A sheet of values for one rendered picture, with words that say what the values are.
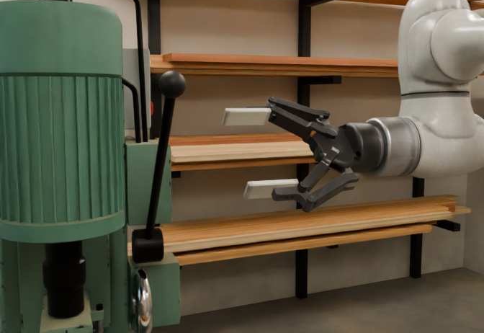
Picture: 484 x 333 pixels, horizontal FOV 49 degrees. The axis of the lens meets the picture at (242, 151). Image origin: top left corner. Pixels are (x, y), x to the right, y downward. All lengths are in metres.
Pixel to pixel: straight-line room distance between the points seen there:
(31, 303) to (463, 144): 0.71
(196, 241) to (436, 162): 2.15
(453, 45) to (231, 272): 2.89
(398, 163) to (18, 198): 0.52
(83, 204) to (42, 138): 0.10
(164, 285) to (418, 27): 0.62
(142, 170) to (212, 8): 2.42
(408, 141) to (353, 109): 2.99
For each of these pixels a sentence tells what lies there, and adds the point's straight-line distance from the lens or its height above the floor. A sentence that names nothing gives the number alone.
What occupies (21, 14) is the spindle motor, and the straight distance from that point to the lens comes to 0.72.
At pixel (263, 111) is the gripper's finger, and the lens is 0.78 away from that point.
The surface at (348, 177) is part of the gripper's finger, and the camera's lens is 0.74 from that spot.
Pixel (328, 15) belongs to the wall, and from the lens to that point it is 3.70.
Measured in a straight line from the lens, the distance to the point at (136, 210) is 0.99.
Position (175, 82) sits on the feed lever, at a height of 1.40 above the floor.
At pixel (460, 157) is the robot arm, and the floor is 1.30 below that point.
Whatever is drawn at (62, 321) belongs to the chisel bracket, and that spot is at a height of 1.07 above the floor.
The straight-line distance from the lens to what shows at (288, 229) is 3.10.
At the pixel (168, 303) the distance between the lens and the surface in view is 1.03.
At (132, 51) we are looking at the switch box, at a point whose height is 1.47.
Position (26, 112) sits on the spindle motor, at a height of 1.37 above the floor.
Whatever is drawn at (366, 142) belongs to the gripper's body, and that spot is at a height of 1.32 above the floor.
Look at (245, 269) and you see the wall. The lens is 3.57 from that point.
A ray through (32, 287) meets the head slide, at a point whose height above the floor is 1.08.
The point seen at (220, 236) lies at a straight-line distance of 2.94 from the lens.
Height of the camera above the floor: 1.39
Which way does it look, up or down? 6 degrees down
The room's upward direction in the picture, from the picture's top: straight up
